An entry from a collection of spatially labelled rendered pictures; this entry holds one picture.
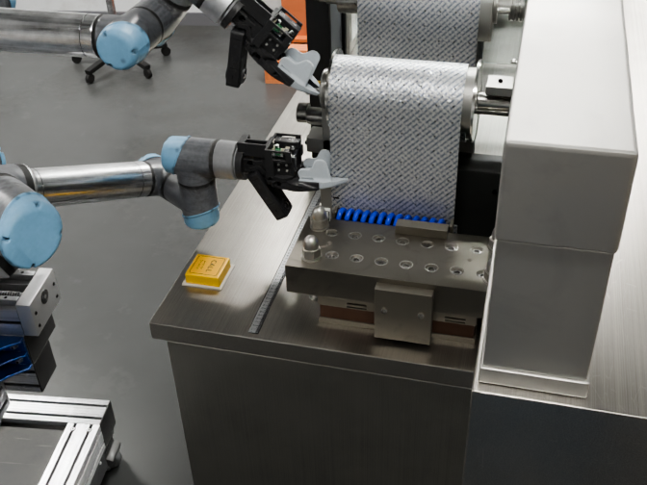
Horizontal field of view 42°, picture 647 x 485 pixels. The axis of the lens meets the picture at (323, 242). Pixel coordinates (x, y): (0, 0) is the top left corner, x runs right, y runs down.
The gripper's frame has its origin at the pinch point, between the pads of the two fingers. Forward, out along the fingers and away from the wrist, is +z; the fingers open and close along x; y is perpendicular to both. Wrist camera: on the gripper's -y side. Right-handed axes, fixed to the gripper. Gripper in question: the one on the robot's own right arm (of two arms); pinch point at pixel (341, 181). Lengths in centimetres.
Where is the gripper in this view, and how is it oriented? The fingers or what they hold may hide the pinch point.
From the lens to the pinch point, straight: 158.1
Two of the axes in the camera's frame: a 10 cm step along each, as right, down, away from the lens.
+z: 9.7, 1.2, -2.2
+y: -0.3, -8.1, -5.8
